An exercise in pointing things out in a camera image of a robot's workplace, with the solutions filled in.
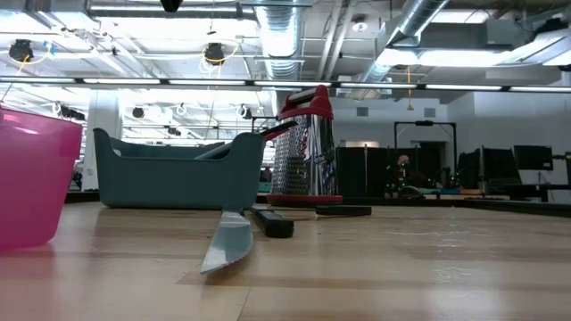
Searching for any black ladle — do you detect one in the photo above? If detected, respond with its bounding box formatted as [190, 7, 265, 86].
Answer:
[260, 119, 299, 137]

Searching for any silver ventilation duct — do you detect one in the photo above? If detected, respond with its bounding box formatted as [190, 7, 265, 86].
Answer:
[255, 0, 305, 82]
[356, 0, 451, 85]

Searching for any steel knife black riveted handle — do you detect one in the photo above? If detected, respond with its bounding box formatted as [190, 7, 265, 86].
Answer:
[252, 208, 296, 239]
[285, 203, 373, 222]

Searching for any black partition panel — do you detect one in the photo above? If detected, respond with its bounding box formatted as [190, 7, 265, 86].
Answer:
[336, 146, 399, 197]

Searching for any yellow hanging cord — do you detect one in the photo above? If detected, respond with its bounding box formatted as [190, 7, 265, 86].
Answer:
[404, 65, 416, 112]

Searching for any red translucent plastic tray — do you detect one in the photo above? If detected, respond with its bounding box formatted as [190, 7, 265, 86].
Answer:
[0, 106, 85, 251]

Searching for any teal plastic bin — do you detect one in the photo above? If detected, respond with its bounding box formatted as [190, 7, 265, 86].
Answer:
[93, 128, 268, 211]

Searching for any long serrated knife black handle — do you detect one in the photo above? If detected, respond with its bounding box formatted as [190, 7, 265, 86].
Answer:
[200, 208, 256, 275]

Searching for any black background gantry frame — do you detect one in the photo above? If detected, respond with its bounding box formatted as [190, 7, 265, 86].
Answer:
[393, 119, 458, 179]

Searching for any dark background monitor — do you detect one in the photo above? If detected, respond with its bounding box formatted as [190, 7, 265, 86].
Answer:
[481, 147, 521, 186]
[512, 144, 555, 172]
[455, 149, 483, 188]

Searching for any black ceiling device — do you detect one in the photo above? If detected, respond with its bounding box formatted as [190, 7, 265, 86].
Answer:
[8, 38, 35, 64]
[203, 42, 227, 68]

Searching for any long ceiling light bar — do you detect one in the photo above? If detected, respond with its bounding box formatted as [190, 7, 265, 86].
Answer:
[0, 76, 571, 94]

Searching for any person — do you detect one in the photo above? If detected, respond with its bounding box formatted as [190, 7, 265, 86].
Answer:
[386, 153, 432, 198]

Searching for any steel box grater red handle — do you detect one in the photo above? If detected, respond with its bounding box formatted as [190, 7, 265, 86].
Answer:
[266, 84, 344, 208]

